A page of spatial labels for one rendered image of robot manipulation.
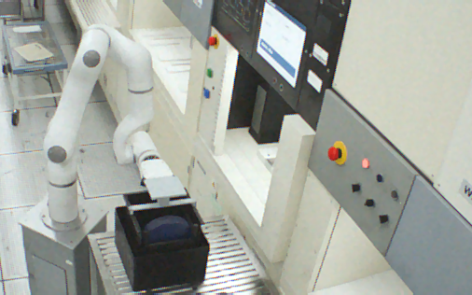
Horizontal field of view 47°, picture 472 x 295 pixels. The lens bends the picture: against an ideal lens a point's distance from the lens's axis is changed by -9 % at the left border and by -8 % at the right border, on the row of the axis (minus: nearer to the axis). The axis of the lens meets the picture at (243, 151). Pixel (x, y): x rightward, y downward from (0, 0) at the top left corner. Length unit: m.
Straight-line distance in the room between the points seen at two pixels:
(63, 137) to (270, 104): 1.00
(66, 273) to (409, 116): 1.49
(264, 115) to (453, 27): 1.46
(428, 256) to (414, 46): 0.51
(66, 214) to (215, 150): 0.73
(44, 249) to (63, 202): 0.23
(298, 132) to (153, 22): 2.25
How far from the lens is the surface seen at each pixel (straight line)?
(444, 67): 1.36
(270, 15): 2.01
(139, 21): 3.86
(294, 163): 1.83
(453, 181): 1.35
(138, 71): 1.95
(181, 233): 2.01
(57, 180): 2.19
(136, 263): 1.96
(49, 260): 2.38
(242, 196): 2.36
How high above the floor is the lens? 2.28
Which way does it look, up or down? 32 degrees down
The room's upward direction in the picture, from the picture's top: 10 degrees clockwise
